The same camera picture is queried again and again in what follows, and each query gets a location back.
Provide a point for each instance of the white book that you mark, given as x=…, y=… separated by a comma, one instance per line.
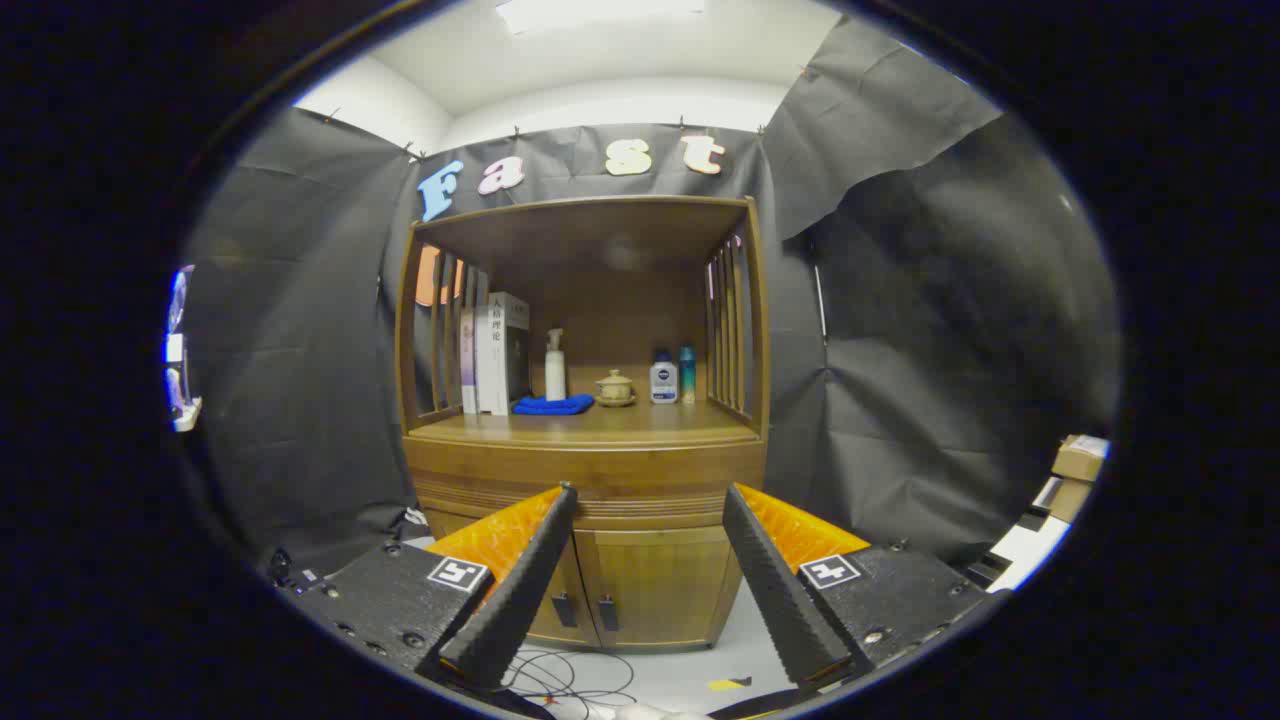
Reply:
x=492, y=350

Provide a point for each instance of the blue folded cloth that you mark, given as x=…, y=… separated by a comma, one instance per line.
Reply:
x=553, y=405

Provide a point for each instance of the white pump bottle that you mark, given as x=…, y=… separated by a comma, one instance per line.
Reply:
x=555, y=375

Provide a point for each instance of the white lotion bottle blue cap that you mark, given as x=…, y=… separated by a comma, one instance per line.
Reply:
x=663, y=385

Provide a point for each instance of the teal slim bottle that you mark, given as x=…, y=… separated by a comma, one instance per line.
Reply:
x=687, y=378

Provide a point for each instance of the purple book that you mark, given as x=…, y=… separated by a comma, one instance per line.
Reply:
x=468, y=365

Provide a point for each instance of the wooden cabinet door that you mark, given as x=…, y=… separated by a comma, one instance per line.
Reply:
x=670, y=585
x=560, y=575

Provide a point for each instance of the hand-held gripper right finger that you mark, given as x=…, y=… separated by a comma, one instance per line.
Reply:
x=775, y=590

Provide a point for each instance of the wooden countertop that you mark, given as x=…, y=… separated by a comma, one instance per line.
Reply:
x=640, y=422

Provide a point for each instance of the wooden cabinet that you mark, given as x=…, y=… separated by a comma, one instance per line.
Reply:
x=600, y=235

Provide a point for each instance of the cardboard box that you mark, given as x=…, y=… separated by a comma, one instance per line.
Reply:
x=1080, y=458

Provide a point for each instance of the wooden drawer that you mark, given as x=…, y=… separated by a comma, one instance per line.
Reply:
x=640, y=480

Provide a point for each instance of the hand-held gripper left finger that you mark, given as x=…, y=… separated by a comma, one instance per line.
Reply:
x=530, y=590

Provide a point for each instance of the black floor device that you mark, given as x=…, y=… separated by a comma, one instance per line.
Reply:
x=300, y=575

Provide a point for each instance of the yellow floor tape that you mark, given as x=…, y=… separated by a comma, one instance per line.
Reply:
x=728, y=684

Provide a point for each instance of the ceiling light panel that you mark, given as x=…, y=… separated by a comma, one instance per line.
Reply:
x=600, y=12

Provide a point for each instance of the cream lidded tea bowl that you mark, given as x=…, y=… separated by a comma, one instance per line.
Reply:
x=615, y=390

